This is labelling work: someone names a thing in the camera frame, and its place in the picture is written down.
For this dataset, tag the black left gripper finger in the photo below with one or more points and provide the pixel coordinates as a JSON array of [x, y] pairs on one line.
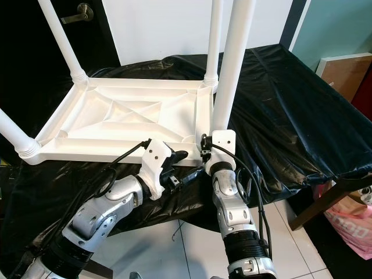
[[179, 156], [189, 176]]

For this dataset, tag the white plastic children table top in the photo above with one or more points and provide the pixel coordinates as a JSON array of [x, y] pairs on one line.
[[93, 150]]

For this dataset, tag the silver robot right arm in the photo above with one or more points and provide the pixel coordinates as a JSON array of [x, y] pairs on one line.
[[238, 215]]

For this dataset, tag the black shiny table cloth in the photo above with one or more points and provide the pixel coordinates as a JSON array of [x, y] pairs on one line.
[[296, 116]]

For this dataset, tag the brown wooden table leg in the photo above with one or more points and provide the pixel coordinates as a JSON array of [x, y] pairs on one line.
[[100, 267], [322, 203]]

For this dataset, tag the brown cardboard box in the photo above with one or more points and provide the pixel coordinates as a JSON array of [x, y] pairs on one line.
[[346, 75]]

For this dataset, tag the pink plastic bag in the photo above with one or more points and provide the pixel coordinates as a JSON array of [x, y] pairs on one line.
[[349, 229]]

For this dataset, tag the white plastic bottle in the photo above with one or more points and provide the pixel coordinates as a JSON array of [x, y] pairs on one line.
[[366, 196]]

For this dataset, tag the black floor mat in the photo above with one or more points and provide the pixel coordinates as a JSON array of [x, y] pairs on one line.
[[343, 267]]

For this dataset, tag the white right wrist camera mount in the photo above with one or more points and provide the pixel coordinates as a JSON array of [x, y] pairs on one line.
[[224, 139]]

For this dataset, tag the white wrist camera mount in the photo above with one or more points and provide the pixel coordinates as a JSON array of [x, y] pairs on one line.
[[224, 139], [157, 157]]

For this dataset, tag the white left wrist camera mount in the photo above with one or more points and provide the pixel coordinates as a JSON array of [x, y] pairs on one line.
[[157, 157]]

